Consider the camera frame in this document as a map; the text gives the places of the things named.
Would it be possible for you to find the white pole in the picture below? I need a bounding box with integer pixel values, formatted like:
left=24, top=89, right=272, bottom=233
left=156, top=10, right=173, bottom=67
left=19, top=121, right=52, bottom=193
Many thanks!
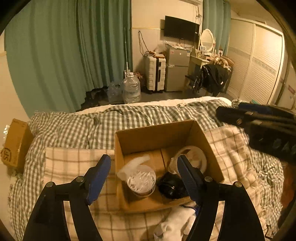
left=124, top=27, right=130, bottom=75

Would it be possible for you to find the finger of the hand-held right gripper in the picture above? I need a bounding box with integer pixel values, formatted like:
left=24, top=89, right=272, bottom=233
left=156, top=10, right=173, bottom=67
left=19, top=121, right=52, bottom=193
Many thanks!
left=216, top=106, right=253, bottom=127

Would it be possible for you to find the wide green curtain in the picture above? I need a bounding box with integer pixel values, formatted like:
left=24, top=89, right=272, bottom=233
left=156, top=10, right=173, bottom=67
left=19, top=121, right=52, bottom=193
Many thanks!
left=5, top=0, right=133, bottom=114

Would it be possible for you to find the green checkered blanket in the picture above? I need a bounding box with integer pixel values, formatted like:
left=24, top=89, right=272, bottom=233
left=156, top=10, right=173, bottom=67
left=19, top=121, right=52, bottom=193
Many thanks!
left=8, top=98, right=285, bottom=241

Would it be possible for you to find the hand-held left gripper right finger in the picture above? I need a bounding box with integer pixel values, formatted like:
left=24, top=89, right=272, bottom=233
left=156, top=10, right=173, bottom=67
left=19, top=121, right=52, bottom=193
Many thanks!
left=177, top=155, right=266, bottom=241

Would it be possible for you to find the wall cable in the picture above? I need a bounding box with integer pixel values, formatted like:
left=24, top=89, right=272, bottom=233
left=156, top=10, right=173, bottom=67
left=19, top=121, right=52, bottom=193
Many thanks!
left=138, top=30, right=149, bottom=56

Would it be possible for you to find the white suitcase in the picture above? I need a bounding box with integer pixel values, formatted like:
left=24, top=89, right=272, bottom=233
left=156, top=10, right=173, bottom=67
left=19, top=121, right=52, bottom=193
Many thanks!
left=145, top=55, right=167, bottom=92

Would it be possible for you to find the white sock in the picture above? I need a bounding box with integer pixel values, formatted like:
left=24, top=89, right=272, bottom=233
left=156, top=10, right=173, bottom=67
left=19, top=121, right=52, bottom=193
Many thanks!
left=154, top=204, right=197, bottom=241

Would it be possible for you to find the black round object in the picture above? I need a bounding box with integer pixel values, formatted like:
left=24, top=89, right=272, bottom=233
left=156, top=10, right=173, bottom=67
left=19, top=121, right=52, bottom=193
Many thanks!
left=157, top=173, right=189, bottom=200

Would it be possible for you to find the black jacket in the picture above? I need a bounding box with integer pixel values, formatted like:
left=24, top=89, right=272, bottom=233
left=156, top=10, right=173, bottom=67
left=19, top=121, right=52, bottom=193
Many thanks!
left=193, top=64, right=231, bottom=97

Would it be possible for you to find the beige plaid blanket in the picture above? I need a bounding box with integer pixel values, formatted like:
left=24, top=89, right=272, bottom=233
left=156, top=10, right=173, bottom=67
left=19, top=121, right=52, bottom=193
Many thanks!
left=43, top=126, right=264, bottom=241

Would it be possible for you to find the cardboard box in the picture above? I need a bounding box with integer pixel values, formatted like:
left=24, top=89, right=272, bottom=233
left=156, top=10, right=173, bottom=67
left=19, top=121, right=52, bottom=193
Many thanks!
left=1, top=119, right=34, bottom=169
left=114, top=120, right=225, bottom=212

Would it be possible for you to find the silver mini fridge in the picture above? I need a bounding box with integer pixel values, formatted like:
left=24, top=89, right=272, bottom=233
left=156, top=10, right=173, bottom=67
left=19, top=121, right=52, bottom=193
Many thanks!
left=165, top=47, right=192, bottom=92

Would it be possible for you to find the narrow green curtain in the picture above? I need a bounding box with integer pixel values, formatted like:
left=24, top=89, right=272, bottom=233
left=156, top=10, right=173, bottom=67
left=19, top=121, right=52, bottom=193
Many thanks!
left=203, top=0, right=232, bottom=56

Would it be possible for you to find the wall television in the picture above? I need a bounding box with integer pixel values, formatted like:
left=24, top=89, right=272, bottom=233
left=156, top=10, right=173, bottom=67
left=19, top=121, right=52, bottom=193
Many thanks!
left=164, top=16, right=200, bottom=42

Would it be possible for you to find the large clear water jug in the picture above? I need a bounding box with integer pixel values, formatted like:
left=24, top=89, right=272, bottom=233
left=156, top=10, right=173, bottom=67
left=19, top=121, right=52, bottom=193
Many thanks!
left=122, top=72, right=141, bottom=104

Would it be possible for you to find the patterned brown cloth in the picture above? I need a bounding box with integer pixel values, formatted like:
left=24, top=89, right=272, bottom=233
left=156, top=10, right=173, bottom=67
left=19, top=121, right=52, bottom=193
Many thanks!
left=209, top=56, right=234, bottom=70

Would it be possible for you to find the oval vanity mirror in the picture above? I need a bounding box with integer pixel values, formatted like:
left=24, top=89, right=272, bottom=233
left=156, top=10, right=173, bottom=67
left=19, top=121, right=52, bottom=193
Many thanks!
left=199, top=29, right=216, bottom=53

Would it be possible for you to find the clear plastic bag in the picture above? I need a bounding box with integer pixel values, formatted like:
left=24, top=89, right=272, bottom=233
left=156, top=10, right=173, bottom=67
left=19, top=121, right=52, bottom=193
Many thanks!
left=117, top=155, right=151, bottom=181

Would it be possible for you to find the closed cardboard box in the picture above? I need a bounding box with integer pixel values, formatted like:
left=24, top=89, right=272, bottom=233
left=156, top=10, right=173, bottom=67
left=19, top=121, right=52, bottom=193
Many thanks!
left=1, top=119, right=34, bottom=169

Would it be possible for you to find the white vanity table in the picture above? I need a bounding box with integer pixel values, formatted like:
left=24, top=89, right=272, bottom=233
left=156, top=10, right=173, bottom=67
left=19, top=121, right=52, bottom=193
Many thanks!
left=188, top=54, right=215, bottom=78

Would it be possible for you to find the small clear water jug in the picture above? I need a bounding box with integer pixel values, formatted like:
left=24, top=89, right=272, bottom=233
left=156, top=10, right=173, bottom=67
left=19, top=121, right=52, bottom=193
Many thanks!
left=107, top=82, right=124, bottom=102

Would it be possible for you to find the clear cotton swab container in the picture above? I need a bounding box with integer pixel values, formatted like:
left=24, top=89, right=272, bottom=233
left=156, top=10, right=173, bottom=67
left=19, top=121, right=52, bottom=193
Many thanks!
left=126, top=165, right=157, bottom=197

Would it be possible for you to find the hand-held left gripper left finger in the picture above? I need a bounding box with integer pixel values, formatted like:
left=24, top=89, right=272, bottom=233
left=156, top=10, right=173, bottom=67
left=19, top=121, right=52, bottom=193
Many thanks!
left=23, top=154, right=112, bottom=241

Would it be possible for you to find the white louvred wardrobe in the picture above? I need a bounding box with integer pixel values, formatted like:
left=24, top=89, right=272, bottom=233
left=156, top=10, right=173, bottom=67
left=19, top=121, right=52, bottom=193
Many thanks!
left=225, top=17, right=286, bottom=105

